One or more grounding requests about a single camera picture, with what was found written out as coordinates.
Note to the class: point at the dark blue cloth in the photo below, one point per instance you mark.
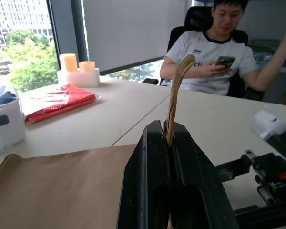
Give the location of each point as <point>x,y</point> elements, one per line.
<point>2,97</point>

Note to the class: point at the grey roller blind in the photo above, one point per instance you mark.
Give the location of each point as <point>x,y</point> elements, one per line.
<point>133,33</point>

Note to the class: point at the dark smartphone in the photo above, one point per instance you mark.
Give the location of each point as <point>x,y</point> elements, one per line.
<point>226,61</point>

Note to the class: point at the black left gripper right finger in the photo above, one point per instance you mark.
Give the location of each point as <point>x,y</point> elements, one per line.
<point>193,171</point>

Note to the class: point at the white foam holder block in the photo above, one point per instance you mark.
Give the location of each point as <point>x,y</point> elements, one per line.
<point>78,78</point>

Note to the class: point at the man's right hand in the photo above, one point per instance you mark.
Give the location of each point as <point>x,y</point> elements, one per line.
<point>213,68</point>

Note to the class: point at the black office chair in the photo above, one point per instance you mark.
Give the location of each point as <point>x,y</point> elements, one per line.
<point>197,19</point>

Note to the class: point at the man in white t-shirt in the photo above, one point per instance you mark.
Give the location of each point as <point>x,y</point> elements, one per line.
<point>212,50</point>

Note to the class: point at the red cloth in clear wrap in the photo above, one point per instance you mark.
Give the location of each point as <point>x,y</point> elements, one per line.
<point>59,102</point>

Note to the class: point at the white storage basket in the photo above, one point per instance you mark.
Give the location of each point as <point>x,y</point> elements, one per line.
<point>4,126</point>

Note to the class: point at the brown paper bag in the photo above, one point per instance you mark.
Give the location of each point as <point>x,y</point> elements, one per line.
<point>62,186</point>

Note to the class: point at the dark window frame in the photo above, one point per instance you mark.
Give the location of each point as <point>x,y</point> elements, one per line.
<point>66,26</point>

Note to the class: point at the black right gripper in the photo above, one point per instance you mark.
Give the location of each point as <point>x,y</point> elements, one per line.
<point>274,176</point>

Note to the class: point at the short orange plastic cup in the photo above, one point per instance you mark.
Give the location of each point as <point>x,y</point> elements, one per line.
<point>87,66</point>

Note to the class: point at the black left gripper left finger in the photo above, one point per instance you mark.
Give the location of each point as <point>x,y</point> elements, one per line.
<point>145,171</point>

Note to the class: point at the tall orange plastic cup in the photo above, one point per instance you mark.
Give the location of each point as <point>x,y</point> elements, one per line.
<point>68,62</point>

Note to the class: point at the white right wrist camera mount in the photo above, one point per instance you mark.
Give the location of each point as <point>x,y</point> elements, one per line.
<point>271,124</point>

